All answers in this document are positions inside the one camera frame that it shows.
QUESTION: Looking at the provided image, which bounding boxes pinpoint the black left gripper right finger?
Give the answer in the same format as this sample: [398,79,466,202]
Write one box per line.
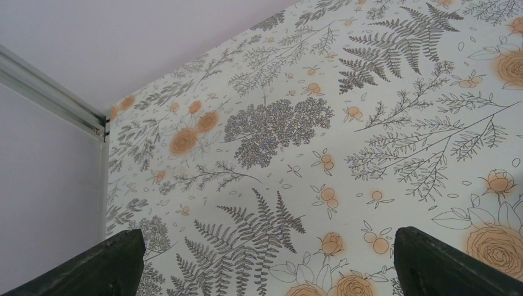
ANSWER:
[394,226,522,296]

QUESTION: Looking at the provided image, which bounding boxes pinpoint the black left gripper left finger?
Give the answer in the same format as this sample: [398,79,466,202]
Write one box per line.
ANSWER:
[5,229,146,295]

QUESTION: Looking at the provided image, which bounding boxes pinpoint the floral table mat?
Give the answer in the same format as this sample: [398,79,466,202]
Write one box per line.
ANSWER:
[106,1,522,295]

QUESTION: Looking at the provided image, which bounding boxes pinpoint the left aluminium frame post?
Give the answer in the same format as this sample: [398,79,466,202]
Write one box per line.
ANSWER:
[1,45,109,239]

